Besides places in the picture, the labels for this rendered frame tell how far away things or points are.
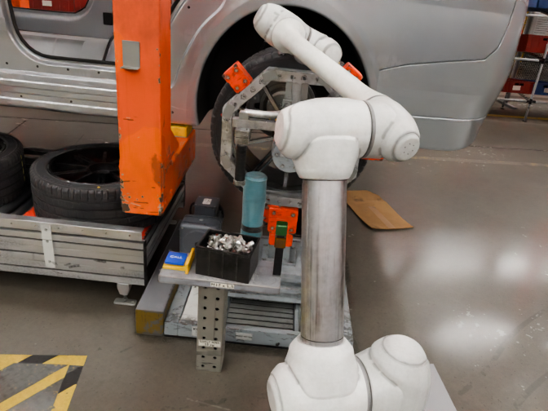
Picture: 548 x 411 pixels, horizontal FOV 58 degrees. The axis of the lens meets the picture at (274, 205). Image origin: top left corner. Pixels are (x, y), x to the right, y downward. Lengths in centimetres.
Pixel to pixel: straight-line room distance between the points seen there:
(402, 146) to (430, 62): 129
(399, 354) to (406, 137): 50
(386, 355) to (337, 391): 15
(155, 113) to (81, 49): 155
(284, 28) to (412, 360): 96
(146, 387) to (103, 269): 59
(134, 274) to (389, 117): 151
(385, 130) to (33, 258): 177
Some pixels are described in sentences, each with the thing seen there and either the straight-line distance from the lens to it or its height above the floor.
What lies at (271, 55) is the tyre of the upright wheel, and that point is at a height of 115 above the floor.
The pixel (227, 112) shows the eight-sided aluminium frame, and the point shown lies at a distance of 192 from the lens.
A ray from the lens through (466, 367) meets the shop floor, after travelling 237.
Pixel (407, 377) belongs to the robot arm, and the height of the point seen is 64.
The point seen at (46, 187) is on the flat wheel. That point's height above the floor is 48.
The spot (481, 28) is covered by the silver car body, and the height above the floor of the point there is 130.
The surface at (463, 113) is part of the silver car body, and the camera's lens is 247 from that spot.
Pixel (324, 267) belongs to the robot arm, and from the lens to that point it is 111.
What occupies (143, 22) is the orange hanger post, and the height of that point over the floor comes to 125.
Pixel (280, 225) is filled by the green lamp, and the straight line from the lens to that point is 171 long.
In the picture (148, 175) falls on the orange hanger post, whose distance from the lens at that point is 198.
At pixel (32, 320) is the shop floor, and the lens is 243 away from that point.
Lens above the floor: 146
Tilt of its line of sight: 25 degrees down
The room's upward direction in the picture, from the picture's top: 6 degrees clockwise
